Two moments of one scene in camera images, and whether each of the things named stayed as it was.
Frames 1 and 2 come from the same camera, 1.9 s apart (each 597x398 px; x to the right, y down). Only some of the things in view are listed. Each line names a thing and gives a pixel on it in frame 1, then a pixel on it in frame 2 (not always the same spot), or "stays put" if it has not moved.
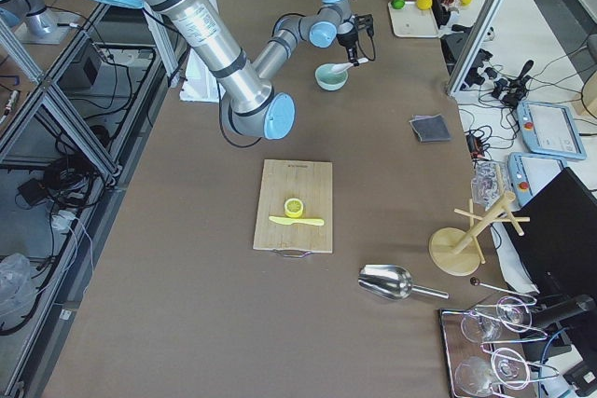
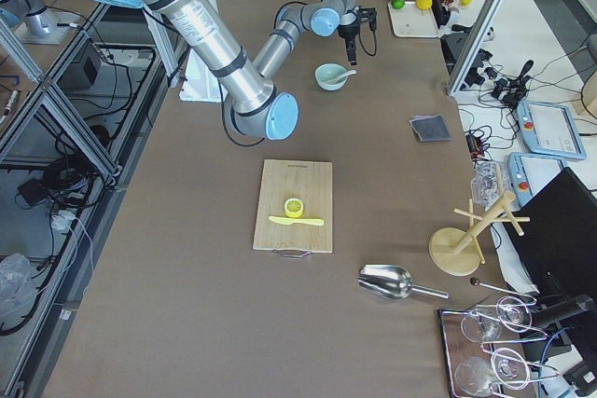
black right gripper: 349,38 stays put
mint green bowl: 328,79 stays put
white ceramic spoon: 337,68 → 341,75
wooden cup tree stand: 456,252 stays put
